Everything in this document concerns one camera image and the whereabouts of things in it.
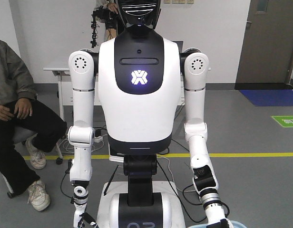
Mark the light blue plastic basket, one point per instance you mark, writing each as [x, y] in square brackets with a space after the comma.
[222, 224]

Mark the white black humanoid robot torso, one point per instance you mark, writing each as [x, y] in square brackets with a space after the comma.
[139, 87]

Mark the white folding table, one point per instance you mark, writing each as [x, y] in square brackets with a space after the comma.
[63, 83]

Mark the blue floor mat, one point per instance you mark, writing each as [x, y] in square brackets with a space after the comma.
[281, 97]

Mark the seated person in grey jacket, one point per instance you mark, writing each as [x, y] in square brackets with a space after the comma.
[19, 107]

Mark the green floor sign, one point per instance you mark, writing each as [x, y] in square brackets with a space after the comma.
[284, 120]

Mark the grey brown door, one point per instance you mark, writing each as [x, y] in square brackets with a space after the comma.
[266, 59]

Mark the person holding camera rig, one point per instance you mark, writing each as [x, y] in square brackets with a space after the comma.
[106, 12]

